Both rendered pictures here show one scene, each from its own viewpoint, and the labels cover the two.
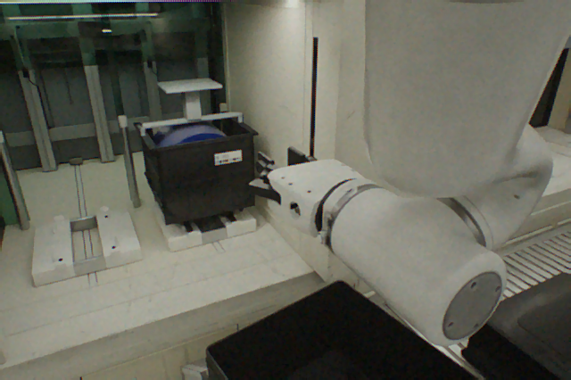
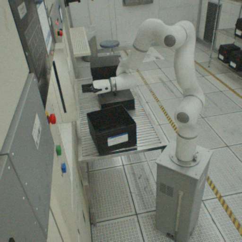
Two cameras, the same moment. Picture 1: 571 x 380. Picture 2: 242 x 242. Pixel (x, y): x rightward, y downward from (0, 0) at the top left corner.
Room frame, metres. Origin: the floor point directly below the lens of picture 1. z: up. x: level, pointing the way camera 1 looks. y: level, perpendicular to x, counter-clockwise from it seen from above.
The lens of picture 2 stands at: (-0.08, 1.16, 1.82)
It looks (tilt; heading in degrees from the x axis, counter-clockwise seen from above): 34 degrees down; 289
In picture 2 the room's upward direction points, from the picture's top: 5 degrees counter-clockwise
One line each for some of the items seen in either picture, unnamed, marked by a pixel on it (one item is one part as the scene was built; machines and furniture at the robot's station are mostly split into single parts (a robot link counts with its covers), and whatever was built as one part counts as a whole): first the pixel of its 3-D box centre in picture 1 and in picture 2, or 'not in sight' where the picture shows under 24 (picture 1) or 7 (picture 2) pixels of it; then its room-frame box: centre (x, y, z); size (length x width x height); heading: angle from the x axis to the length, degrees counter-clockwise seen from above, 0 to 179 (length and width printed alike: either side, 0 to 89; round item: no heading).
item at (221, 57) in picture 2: not in sight; (228, 53); (-0.69, -3.29, 0.31); 0.30 x 0.28 x 0.26; 114
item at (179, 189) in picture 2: not in sight; (180, 194); (-0.10, 0.01, 0.38); 0.28 x 0.28 x 0.76; 71
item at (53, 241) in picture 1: (86, 240); not in sight; (0.79, 0.44, 0.89); 0.22 x 0.21 x 0.04; 26
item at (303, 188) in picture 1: (324, 195); (102, 85); (0.43, -0.05, 1.19); 0.11 x 0.10 x 0.07; 27
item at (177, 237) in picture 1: (201, 214); not in sight; (0.91, 0.20, 0.89); 0.22 x 0.21 x 0.04; 26
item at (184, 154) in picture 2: not in sight; (185, 144); (-0.10, 0.01, 0.85); 0.19 x 0.19 x 0.18
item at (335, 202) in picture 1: (354, 219); (112, 84); (0.37, -0.08, 1.19); 0.09 x 0.03 x 0.08; 117
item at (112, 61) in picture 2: not in sight; (106, 73); (0.73, -0.91, 0.89); 0.29 x 0.29 x 0.25; 23
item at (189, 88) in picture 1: (195, 152); not in sight; (0.91, 0.20, 1.06); 0.24 x 0.20 x 0.32; 116
